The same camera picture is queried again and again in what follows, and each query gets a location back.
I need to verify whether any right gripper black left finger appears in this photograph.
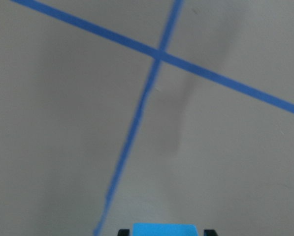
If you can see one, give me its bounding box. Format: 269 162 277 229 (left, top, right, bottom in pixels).
118 229 130 236

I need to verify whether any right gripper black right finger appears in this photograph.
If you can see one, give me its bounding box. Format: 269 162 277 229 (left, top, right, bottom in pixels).
203 229 218 236

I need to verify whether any blue wooden block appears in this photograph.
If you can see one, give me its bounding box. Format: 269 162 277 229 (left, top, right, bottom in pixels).
132 223 198 236

